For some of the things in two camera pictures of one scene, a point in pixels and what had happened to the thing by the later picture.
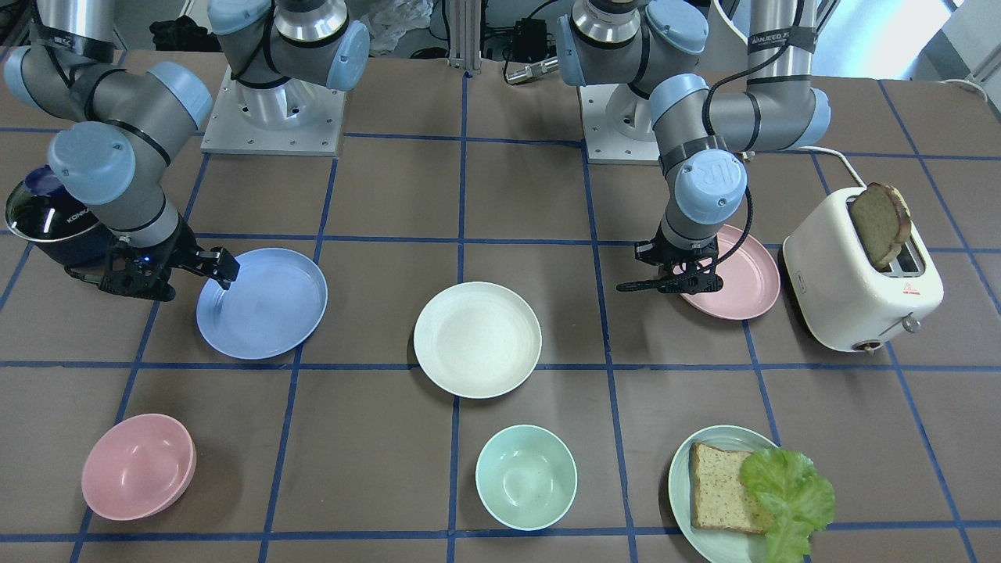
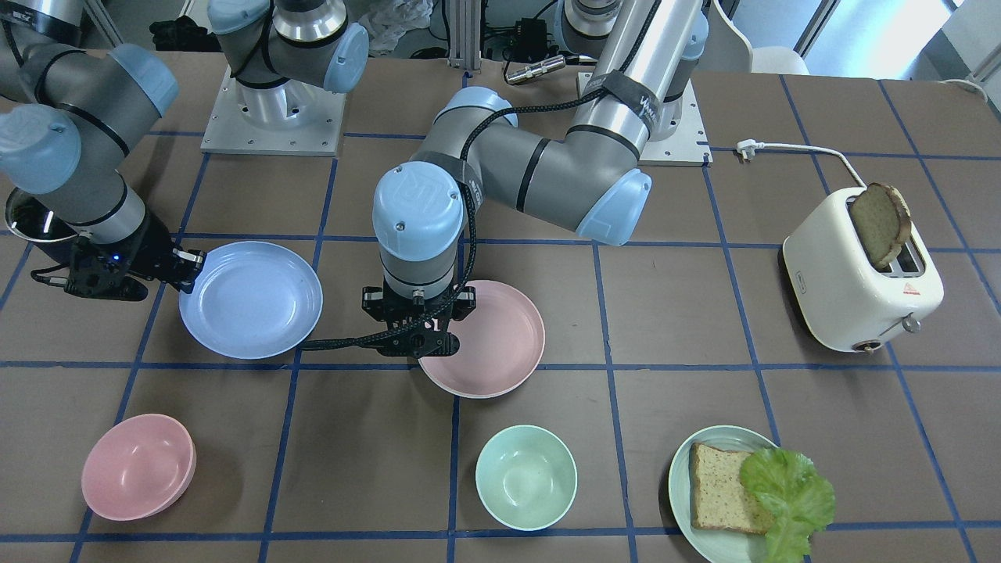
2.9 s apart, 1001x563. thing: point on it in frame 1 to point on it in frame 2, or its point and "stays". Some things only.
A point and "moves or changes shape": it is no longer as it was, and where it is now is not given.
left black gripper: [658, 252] to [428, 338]
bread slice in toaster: [881, 220] stays
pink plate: [751, 277] to [500, 342]
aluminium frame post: [465, 34] stays
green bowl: [526, 478] stays
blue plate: [274, 304] moves or changes shape
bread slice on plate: [718, 497] stays
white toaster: [843, 297] stays
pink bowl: [138, 467] stays
